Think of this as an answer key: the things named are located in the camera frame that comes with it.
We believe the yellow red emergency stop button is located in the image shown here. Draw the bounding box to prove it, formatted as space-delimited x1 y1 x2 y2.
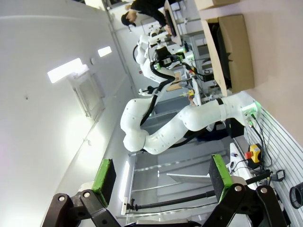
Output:
244 144 261 164

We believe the black mesh cup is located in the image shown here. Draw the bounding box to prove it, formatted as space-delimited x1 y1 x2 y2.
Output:
289 185 303 210

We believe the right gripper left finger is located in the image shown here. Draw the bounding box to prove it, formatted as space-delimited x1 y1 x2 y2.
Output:
41 157 124 227

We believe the person in black cap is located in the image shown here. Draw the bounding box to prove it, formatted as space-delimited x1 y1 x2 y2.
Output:
121 0 168 28

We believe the small rectangular ceiling light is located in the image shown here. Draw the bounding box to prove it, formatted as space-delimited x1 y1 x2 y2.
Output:
97 46 112 58

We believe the slotted aluminium base plate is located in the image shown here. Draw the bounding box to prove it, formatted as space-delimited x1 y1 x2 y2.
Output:
233 93 303 227

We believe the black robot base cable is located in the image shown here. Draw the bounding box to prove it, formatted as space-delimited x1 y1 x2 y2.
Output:
246 114 273 171

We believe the white ceiling vent grille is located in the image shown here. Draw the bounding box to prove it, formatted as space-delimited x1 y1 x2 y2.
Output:
72 72 107 122

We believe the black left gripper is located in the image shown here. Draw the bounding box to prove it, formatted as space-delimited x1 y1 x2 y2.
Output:
154 46 186 69

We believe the black left arm cable sleeve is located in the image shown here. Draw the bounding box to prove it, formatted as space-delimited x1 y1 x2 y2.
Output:
132 44 177 127

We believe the long black pole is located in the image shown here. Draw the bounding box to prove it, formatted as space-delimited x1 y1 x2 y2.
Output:
124 175 272 211

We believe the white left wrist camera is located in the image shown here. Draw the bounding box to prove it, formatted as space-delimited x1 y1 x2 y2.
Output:
149 33 167 47

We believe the seated person in blue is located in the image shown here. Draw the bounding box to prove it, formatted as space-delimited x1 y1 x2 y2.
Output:
196 127 230 144

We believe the small black handheld device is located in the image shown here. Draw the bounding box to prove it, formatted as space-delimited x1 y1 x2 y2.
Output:
275 169 286 183

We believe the black computer monitor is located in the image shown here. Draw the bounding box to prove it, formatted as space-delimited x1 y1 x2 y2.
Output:
164 0 178 38

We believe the large rectangular ceiling light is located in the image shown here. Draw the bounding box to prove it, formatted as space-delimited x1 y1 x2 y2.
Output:
46 58 90 84

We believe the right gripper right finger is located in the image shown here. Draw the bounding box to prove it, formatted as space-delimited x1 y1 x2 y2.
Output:
203 153 288 227

